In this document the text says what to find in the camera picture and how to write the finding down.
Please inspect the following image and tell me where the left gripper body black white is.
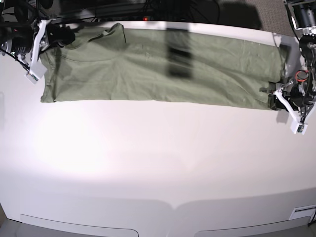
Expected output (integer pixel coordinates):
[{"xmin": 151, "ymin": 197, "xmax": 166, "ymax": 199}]
[{"xmin": 271, "ymin": 79, "xmax": 316, "ymax": 123}]

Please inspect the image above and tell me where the green T-shirt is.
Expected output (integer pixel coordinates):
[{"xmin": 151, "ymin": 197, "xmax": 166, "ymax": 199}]
[{"xmin": 40, "ymin": 23, "xmax": 287, "ymax": 110}]

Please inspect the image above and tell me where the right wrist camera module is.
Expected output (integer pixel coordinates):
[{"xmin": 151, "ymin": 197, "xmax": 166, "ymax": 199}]
[{"xmin": 25, "ymin": 62, "xmax": 47, "ymax": 84}]

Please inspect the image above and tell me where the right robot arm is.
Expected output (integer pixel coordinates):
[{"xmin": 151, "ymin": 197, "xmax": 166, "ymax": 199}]
[{"xmin": 0, "ymin": 0, "xmax": 75, "ymax": 75}]

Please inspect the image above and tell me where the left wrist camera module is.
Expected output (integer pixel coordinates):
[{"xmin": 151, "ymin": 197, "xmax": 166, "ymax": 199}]
[{"xmin": 290, "ymin": 120, "xmax": 308, "ymax": 135}]

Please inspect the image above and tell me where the black power strip red light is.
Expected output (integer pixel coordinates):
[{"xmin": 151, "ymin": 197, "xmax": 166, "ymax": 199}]
[{"xmin": 96, "ymin": 15, "xmax": 154, "ymax": 22}]

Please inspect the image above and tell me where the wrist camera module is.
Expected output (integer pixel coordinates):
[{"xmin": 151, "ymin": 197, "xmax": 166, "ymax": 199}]
[
  {"xmin": 290, "ymin": 120, "xmax": 308, "ymax": 135},
  {"xmin": 25, "ymin": 62, "xmax": 47, "ymax": 84}
]

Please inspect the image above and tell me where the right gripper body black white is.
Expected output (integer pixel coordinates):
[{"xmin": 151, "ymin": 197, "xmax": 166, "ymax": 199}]
[{"xmin": 9, "ymin": 20, "xmax": 51, "ymax": 71}]

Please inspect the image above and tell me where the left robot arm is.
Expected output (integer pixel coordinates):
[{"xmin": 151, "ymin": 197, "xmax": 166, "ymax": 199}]
[{"xmin": 260, "ymin": 0, "xmax": 316, "ymax": 126}]

